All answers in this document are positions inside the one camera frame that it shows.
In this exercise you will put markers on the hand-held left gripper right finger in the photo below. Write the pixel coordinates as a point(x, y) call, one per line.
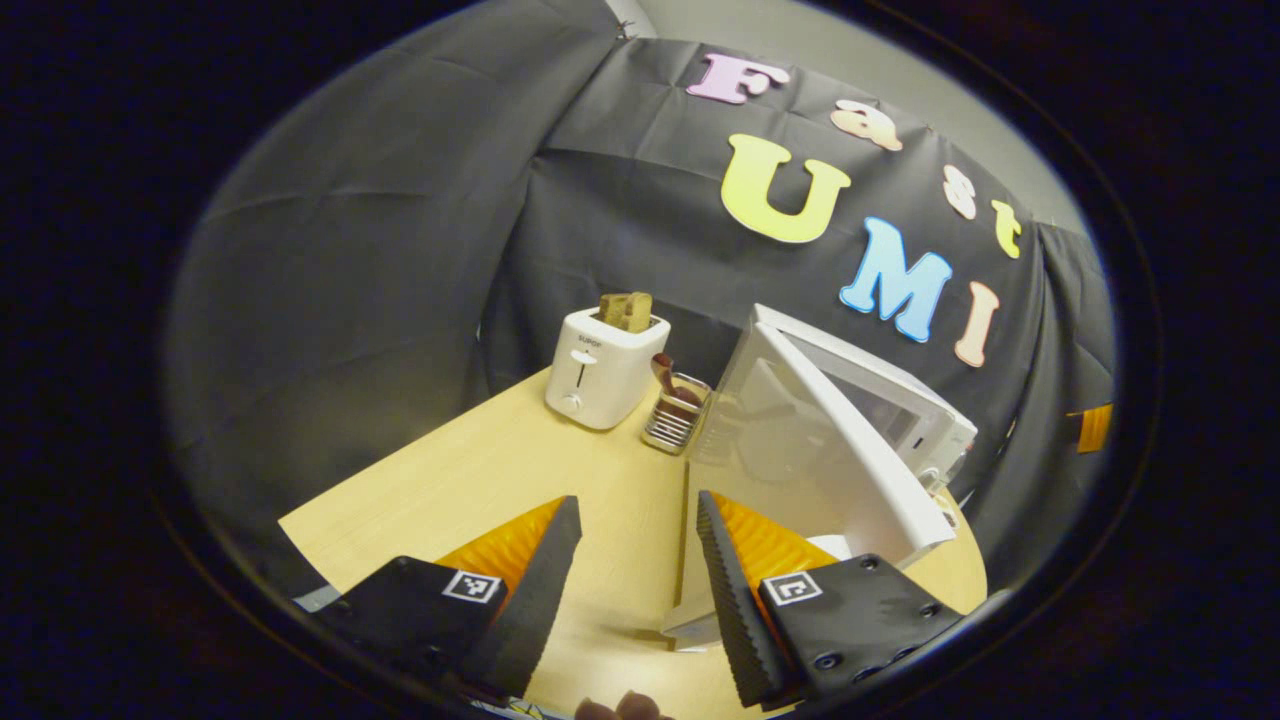
point(735, 610)

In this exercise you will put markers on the brown bread slice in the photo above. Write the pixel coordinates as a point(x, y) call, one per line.
point(625, 312)

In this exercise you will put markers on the white toaster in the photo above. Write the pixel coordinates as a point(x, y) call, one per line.
point(600, 380)

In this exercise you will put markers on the black backdrop cloth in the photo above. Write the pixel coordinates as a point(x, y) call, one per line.
point(350, 300)

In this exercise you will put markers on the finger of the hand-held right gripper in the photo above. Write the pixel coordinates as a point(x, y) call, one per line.
point(1092, 428)

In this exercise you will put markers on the white microwave oven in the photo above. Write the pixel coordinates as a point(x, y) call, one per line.
point(860, 470)

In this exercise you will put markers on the dark wooden spoon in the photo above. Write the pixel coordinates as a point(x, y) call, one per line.
point(688, 395)
point(663, 370)

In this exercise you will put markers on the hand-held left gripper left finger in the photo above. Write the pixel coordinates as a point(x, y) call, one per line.
point(530, 610)

